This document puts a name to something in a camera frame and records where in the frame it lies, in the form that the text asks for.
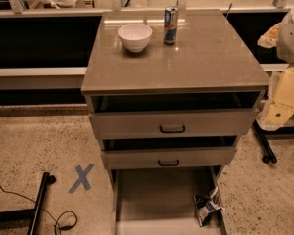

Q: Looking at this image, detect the blue chip bag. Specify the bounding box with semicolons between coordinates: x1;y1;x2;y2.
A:
193;187;223;227

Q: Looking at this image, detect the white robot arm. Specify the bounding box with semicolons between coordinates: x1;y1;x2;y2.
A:
257;6;294;131

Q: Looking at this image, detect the top grey drawer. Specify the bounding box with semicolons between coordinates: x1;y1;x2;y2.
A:
89;109;258;140

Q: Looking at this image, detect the grey drawer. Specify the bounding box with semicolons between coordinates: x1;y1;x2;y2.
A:
101;147;236;170
113;167;229;235
89;109;258;140

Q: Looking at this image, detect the grey drawer cabinet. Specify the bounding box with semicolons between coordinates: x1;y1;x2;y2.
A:
80;9;270;188

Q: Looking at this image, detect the middle grey drawer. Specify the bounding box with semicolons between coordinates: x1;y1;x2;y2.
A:
101;147;236;170

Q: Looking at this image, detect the bottom grey drawer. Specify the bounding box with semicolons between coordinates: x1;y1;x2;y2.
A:
113;167;229;235

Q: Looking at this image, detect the white ceramic bowl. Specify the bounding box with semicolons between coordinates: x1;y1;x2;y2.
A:
118;23;153;52

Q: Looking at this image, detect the blue tape cross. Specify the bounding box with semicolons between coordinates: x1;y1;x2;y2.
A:
69;164;94;194

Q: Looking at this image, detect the blue energy drink can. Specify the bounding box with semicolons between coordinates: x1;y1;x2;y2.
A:
164;6;178;45

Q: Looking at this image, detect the black stand leg right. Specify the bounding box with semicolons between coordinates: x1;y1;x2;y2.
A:
253;121;294;164

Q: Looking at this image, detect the black stand leg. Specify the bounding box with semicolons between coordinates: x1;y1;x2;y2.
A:
0;172;56;235
253;121;294;164

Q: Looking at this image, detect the black stand leg left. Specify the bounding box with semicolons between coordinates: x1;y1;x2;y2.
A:
0;172;56;235

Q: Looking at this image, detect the black floor cable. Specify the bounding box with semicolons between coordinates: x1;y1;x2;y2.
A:
0;174;78;235

